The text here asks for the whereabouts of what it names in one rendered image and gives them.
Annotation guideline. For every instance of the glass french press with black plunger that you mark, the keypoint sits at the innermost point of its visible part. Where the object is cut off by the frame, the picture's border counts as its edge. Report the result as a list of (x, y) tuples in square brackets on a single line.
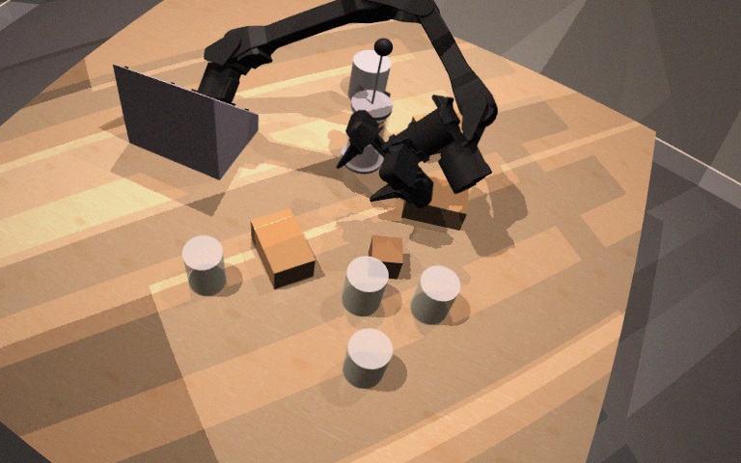
[(380, 107)]

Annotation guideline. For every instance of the tan rectangular block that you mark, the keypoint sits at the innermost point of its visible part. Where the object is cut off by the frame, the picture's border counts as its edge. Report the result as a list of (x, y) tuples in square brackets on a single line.
[(447, 209), (415, 118), (282, 248)]

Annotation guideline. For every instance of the tan cube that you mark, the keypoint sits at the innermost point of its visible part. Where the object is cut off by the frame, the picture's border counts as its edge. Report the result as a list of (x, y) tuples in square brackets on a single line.
[(389, 251)]

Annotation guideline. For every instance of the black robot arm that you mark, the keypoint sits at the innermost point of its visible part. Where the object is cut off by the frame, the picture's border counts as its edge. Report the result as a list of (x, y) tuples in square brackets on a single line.
[(462, 164)]

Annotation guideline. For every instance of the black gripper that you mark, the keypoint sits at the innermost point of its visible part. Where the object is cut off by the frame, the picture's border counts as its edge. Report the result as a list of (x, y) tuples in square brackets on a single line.
[(362, 131)]

